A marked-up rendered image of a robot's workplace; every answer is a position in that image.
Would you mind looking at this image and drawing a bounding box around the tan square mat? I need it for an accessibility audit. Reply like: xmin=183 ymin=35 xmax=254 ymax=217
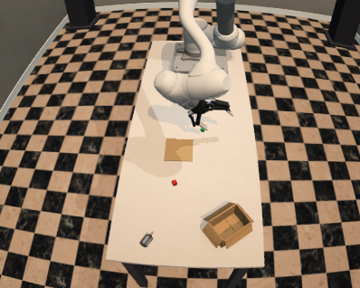
xmin=164 ymin=139 xmax=194 ymax=161

